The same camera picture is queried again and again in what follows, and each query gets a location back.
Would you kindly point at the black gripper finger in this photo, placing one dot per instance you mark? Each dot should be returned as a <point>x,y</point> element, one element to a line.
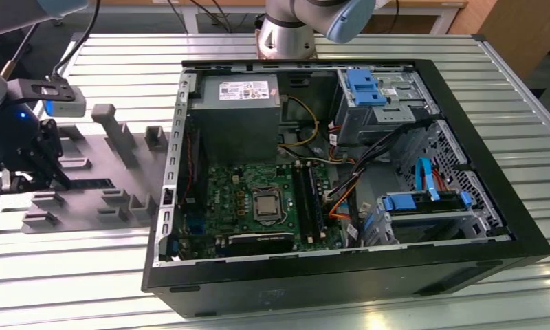
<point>51,154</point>

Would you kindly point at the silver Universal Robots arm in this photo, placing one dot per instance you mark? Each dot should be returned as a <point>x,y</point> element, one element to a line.
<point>284,38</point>

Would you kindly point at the dark installed RAM stick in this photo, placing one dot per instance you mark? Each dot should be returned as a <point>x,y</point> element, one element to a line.
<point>319,220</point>

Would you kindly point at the grey plastic parts rack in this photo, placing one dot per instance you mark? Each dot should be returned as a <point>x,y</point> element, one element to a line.
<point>87,203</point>

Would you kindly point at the black case fan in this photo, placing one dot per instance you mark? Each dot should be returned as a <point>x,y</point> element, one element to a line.
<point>198,185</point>

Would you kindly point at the grey power supply unit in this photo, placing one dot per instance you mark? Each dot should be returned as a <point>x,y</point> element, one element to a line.
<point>234,130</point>

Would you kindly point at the white framed wooden desk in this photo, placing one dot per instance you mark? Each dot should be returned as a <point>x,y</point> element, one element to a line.
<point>190,20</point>

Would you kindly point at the silver CPU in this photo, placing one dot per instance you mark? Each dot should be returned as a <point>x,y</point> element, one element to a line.
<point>267,206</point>

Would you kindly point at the green Dell motherboard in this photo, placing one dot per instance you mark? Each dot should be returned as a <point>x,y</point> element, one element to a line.
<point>280,178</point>

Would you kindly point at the black graphics card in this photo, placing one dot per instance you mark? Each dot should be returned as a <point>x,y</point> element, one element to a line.
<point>256,240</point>

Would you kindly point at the black open PC case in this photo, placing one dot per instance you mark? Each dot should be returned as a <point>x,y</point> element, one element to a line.
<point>303,275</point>

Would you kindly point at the blue plastic drive latch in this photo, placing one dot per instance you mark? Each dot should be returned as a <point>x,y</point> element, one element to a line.
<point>363,86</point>

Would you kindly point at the silver optical drive cage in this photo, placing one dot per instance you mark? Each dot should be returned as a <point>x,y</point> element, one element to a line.
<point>395,113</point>

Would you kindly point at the hard disk in blue carrier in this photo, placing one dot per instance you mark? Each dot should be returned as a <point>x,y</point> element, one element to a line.
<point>402,204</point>

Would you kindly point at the silver disk bay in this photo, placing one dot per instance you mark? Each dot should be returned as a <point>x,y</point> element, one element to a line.
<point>440,220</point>

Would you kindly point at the light wooden cabinet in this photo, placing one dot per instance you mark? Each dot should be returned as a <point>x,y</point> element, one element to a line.
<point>523,34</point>

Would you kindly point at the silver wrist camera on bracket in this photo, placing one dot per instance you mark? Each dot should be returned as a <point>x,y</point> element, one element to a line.
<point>68,106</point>

